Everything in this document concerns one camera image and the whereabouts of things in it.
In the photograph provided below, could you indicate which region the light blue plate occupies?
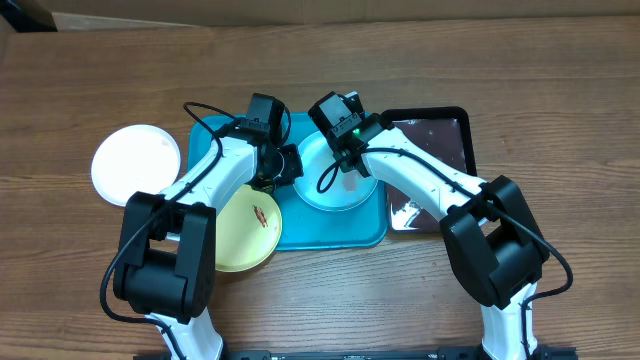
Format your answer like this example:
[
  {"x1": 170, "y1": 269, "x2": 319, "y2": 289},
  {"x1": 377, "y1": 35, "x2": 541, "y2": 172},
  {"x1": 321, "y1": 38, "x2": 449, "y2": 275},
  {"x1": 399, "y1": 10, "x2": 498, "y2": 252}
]
[{"x1": 293, "y1": 131, "x2": 378, "y2": 211}]

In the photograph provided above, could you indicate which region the yellow plate with stain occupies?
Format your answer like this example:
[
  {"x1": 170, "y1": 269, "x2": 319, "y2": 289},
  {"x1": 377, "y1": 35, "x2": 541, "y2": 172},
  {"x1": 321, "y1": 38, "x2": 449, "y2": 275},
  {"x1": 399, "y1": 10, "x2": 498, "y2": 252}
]
[{"x1": 215, "y1": 185, "x2": 283, "y2": 273}]

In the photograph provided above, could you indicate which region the pink plate with red stain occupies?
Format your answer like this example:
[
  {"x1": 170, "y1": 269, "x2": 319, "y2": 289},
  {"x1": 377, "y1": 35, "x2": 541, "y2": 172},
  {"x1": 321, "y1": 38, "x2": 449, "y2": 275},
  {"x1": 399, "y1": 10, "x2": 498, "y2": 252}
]
[{"x1": 91, "y1": 124, "x2": 181, "y2": 206}]

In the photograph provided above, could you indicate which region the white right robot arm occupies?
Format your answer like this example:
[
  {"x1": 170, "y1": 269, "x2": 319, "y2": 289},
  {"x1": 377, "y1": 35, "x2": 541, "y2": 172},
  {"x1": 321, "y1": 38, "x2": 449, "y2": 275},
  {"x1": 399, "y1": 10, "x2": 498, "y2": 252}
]
[{"x1": 324, "y1": 113, "x2": 551, "y2": 359}]

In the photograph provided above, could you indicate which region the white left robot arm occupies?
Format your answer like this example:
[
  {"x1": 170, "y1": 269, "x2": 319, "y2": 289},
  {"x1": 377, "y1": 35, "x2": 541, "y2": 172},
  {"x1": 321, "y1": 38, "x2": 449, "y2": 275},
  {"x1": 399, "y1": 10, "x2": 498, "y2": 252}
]
[{"x1": 99, "y1": 122, "x2": 303, "y2": 359}]

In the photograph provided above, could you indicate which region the teal plastic serving tray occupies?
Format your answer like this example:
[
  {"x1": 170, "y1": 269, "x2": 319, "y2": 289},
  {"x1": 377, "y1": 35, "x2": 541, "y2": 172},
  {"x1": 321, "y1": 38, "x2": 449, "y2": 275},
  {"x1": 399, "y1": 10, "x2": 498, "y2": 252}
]
[{"x1": 187, "y1": 112, "x2": 388, "y2": 251}]

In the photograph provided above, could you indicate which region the black rectangular water tray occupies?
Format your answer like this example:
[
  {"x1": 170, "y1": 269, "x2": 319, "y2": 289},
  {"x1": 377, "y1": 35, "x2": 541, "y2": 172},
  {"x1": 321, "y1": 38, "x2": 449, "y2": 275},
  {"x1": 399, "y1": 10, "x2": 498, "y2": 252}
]
[{"x1": 386, "y1": 106, "x2": 477, "y2": 233}]

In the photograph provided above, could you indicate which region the brown cardboard backdrop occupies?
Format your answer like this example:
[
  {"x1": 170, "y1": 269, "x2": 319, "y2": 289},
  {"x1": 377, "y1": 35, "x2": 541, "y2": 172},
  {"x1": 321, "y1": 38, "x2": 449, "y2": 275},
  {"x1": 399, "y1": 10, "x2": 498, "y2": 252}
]
[{"x1": 23, "y1": 0, "x2": 639, "y2": 26}]

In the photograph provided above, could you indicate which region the dark object top left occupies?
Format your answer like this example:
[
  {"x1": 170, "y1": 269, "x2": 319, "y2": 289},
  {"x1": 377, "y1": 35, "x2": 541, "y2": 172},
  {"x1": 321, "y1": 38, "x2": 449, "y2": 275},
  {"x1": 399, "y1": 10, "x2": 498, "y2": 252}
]
[{"x1": 1, "y1": 0, "x2": 57, "y2": 33}]

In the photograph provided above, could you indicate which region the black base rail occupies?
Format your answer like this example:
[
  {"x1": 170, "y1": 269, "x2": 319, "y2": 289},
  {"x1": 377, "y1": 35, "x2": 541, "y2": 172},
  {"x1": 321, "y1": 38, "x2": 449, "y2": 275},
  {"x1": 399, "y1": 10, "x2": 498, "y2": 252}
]
[{"x1": 132, "y1": 346, "x2": 579, "y2": 360}]

